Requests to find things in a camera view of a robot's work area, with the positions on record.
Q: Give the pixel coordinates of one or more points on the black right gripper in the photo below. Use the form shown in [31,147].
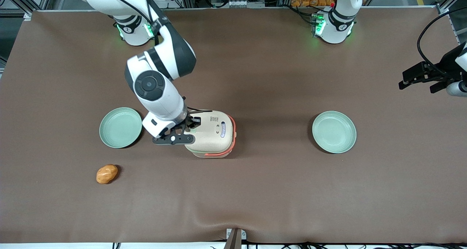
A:
[189,122]

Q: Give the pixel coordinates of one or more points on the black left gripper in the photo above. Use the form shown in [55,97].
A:
[443,64]

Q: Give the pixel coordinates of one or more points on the beige rice cooker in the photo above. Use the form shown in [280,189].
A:
[211,139]

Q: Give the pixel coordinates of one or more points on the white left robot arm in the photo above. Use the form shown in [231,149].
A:
[335,26]

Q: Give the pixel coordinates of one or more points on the pale green round plate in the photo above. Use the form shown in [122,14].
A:
[120,128]
[334,132]

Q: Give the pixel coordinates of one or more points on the brown table mat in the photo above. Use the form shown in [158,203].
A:
[255,190]

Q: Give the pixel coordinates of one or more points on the golden brown bread roll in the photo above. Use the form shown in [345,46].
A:
[106,174]

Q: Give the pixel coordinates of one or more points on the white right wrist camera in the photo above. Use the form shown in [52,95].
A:
[155,125]

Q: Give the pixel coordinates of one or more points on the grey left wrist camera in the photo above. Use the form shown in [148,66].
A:
[458,89]

